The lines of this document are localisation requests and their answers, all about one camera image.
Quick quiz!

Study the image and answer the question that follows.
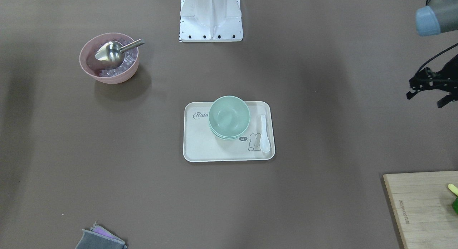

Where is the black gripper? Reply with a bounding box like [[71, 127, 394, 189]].
[[406, 55, 458, 108]]

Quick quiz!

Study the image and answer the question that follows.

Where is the green bowl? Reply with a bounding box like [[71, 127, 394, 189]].
[[208, 96, 251, 137], [214, 135, 247, 141], [210, 129, 249, 138]]

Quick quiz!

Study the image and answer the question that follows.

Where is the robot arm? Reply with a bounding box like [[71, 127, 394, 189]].
[[406, 0, 458, 108]]

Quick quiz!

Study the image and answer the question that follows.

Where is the yellow plastic knife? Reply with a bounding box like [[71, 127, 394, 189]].
[[448, 184, 458, 196]]

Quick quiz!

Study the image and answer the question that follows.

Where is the bamboo cutting board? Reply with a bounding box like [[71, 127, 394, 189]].
[[383, 171, 458, 249]]

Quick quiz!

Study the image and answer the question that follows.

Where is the green lime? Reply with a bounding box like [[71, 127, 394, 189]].
[[452, 197, 458, 214]]

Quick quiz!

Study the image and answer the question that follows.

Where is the white ceramic spoon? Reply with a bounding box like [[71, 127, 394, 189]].
[[259, 115, 271, 153]]

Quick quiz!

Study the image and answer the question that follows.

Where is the green bowl on tray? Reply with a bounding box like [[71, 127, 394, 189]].
[[214, 135, 247, 141]]

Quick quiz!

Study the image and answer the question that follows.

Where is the cream rabbit serving tray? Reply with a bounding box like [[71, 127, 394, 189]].
[[183, 101, 276, 162]]

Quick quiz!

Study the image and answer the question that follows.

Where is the metal ice scoop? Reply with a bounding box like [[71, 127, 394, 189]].
[[94, 39, 145, 69]]

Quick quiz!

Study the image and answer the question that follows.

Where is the pink bowl with ice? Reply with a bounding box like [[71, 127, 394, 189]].
[[79, 33, 140, 84]]

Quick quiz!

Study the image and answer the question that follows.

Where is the grey folded cloth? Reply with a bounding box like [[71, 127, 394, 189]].
[[75, 223, 128, 249]]

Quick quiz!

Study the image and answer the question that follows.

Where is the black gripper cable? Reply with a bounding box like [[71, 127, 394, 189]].
[[417, 43, 458, 76]]

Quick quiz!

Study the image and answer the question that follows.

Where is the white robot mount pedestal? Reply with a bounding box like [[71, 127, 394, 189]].
[[179, 0, 244, 43]]

